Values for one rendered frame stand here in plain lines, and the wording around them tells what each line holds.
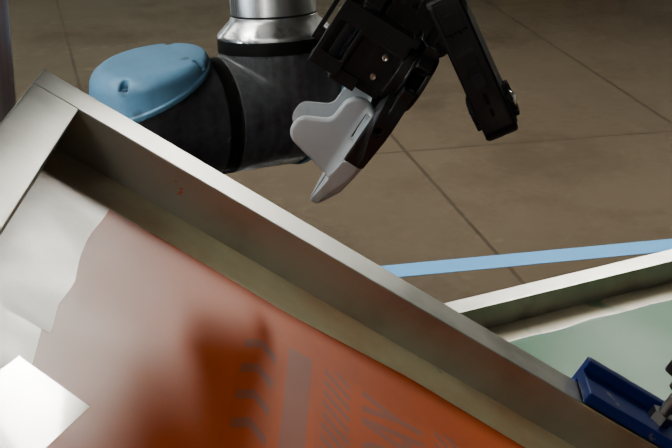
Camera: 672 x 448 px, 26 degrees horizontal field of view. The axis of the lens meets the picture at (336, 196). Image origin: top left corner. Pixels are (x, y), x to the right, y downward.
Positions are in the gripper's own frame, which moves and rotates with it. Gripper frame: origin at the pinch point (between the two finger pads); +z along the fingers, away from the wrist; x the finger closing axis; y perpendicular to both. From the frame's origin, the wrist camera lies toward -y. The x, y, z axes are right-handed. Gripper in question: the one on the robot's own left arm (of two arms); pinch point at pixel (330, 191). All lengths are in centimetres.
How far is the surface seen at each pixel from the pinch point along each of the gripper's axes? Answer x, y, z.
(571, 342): -80, -54, 27
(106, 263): 15.0, 12.4, 7.3
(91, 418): 33.2, 9.8, 7.3
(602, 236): -359, -149, 81
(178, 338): 19.5, 6.3, 7.3
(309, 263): 1.7, -1.4, 5.2
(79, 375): 29.7, 11.3, 7.3
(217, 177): -0.5, 7.7, 3.8
